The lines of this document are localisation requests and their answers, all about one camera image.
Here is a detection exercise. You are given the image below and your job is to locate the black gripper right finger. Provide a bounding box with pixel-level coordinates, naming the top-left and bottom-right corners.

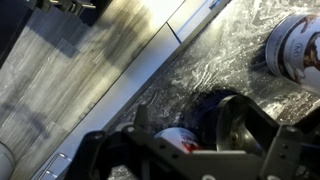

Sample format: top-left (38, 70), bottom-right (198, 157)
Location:
top-left (246, 99), bottom-right (303, 180)

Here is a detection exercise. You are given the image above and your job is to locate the white bottle orange lid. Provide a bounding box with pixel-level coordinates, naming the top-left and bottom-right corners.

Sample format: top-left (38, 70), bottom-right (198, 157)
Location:
top-left (154, 127), bottom-right (202, 154)

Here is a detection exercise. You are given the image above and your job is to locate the white can brown print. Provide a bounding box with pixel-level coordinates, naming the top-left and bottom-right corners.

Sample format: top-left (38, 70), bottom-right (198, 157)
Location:
top-left (264, 13), bottom-right (320, 97)

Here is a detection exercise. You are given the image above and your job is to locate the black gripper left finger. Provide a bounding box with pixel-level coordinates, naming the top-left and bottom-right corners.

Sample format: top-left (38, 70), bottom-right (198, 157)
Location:
top-left (123, 104), bottom-right (208, 180)

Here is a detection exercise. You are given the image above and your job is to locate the grey trash bin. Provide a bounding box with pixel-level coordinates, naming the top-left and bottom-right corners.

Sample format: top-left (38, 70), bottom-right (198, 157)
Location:
top-left (0, 141), bottom-right (16, 180)

